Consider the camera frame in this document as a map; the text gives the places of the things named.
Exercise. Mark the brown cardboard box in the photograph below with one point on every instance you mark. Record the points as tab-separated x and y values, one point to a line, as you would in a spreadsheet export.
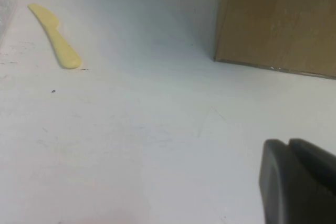
275	24

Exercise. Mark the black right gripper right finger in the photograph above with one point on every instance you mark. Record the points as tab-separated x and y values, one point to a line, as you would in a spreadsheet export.
317	161

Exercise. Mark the yellow plastic knife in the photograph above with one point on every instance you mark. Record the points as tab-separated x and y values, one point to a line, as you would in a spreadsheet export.
60	43

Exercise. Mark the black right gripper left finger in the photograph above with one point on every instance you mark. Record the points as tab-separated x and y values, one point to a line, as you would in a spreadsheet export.
278	195

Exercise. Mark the clear plastic egg tray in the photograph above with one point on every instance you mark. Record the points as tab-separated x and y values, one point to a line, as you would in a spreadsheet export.
5	14

